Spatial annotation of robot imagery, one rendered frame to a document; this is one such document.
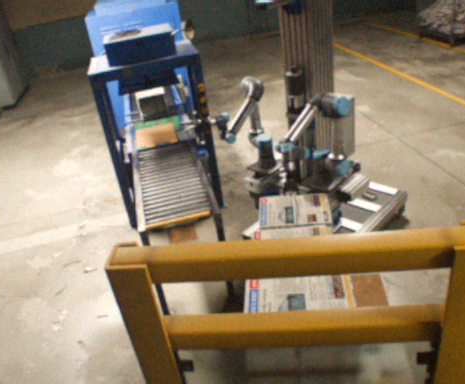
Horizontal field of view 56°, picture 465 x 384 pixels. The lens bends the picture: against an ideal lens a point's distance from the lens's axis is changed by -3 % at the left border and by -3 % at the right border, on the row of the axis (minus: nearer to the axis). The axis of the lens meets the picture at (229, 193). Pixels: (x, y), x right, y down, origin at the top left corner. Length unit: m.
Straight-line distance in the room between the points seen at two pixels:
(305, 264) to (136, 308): 0.36
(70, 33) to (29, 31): 0.91
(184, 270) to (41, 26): 10.81
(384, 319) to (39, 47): 11.05
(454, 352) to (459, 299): 0.15
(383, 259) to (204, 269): 0.34
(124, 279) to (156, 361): 0.25
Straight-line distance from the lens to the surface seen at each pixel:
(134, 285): 0.92
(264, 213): 2.42
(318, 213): 2.39
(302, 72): 3.12
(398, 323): 1.01
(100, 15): 6.25
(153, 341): 1.03
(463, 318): 1.01
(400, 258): 0.89
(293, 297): 1.58
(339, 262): 0.87
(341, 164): 2.94
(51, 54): 11.62
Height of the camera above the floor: 2.38
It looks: 30 degrees down
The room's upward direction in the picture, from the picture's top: 9 degrees counter-clockwise
